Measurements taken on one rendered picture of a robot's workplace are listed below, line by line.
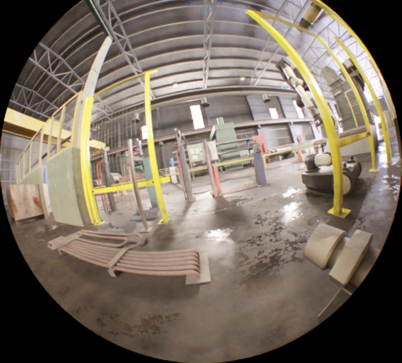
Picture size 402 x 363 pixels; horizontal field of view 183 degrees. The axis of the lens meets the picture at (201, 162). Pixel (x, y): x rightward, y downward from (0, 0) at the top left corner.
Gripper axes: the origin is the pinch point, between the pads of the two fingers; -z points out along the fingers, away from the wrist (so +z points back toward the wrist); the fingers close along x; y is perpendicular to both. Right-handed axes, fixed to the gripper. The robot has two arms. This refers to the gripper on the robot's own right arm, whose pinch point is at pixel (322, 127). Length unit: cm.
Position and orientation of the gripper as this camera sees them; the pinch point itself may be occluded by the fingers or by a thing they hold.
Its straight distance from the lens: 124.5
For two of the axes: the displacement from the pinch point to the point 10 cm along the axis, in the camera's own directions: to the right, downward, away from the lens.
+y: 9.7, -1.8, 1.6
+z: -2.2, -9.4, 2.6
